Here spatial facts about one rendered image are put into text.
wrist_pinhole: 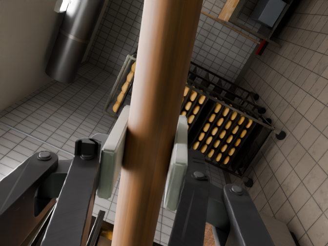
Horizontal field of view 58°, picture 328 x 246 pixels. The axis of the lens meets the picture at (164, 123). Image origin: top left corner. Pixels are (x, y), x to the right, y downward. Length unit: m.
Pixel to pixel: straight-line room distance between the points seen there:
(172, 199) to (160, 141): 0.03
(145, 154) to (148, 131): 0.02
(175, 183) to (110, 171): 0.03
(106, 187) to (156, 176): 0.04
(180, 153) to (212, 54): 5.11
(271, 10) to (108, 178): 4.53
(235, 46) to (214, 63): 0.45
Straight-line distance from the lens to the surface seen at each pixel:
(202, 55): 5.24
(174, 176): 0.15
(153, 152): 0.17
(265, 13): 4.62
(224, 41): 5.25
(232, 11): 4.37
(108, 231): 2.30
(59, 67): 3.36
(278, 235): 2.35
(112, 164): 0.15
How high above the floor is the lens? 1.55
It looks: 7 degrees down
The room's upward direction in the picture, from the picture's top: 64 degrees counter-clockwise
